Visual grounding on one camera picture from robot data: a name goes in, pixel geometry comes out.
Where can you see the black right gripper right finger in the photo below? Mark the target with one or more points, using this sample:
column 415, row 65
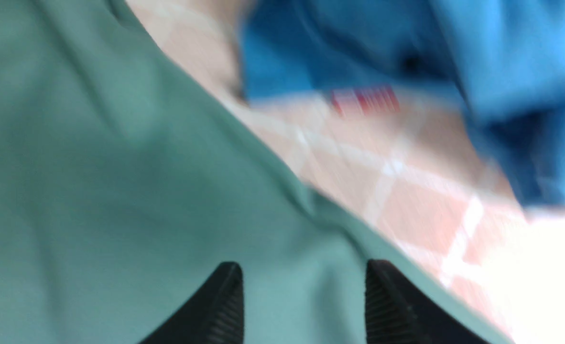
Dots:
column 397, row 312

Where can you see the green long-sleeved shirt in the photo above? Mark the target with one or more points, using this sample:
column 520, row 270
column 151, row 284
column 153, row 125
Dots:
column 123, row 185

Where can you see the pink checkered tablecloth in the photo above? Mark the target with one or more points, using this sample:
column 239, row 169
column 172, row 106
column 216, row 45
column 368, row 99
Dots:
column 408, row 171

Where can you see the blue crumpled garment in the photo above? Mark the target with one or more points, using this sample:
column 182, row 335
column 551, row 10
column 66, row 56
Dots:
column 503, row 61

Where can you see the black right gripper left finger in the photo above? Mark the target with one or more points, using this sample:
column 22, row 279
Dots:
column 214, row 314

